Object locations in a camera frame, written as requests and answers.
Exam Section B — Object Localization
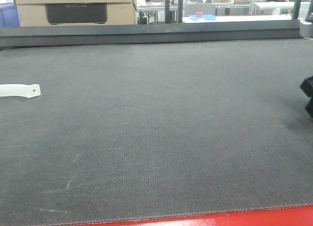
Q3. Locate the light blue tray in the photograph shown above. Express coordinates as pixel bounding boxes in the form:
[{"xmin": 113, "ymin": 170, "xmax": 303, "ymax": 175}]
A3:
[{"xmin": 189, "ymin": 14, "xmax": 217, "ymax": 22}]

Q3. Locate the white PVC pipe clamp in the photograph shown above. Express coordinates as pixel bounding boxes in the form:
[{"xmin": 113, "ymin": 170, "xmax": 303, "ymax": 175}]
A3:
[{"xmin": 0, "ymin": 84, "xmax": 41, "ymax": 99}]

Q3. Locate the large cardboard box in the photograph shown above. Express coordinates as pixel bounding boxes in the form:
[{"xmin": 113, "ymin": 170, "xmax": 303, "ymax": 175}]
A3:
[{"xmin": 14, "ymin": 0, "xmax": 137, "ymax": 27}]

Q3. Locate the small pink cube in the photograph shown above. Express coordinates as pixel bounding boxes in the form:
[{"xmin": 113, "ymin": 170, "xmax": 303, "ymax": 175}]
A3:
[{"xmin": 196, "ymin": 12, "xmax": 203, "ymax": 18}]

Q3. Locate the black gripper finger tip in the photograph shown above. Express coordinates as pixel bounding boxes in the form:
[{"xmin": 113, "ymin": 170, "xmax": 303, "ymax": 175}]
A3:
[{"xmin": 300, "ymin": 76, "xmax": 313, "ymax": 117}]

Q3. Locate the dark table edge rail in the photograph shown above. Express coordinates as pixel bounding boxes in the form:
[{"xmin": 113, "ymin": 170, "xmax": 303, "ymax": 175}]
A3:
[{"xmin": 0, "ymin": 20, "xmax": 302, "ymax": 47}]

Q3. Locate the black metal post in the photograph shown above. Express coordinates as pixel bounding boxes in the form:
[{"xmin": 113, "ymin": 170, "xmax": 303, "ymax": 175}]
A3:
[{"xmin": 164, "ymin": 0, "xmax": 184, "ymax": 24}]

